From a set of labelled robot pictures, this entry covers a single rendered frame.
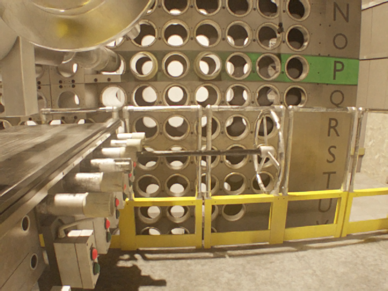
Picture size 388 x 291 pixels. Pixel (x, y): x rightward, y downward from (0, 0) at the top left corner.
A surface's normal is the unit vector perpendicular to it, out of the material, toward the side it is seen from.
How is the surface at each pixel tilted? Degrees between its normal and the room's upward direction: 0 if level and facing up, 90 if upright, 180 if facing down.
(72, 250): 90
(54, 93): 90
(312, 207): 90
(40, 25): 90
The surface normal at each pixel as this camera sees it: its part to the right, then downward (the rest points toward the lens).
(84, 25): 0.07, 0.22
